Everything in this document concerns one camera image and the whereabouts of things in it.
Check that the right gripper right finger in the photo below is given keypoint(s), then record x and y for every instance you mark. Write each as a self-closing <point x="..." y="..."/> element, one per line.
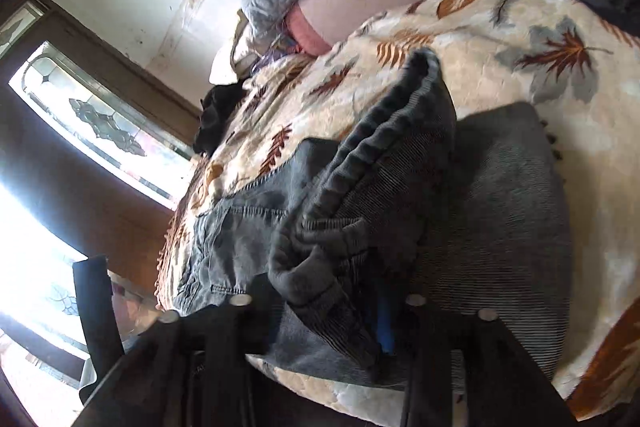
<point x="497" y="353"/>

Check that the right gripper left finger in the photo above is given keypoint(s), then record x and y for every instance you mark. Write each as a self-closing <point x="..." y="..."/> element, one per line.
<point x="187" y="371"/>

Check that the grey denim pants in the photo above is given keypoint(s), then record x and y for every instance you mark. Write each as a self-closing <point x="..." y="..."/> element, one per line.
<point x="468" y="212"/>

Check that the stained glass window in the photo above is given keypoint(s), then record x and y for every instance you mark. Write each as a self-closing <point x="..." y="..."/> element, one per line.
<point x="97" y="101"/>

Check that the small black garment near window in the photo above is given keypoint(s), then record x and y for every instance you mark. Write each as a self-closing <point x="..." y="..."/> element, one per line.
<point x="217" y="106"/>

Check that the cream pillow behind sofa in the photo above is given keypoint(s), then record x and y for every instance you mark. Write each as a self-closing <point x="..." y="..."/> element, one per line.
<point x="235" y="59"/>

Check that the leaf-patterned cream blanket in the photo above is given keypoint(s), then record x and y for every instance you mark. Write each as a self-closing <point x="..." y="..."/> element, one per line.
<point x="582" y="75"/>

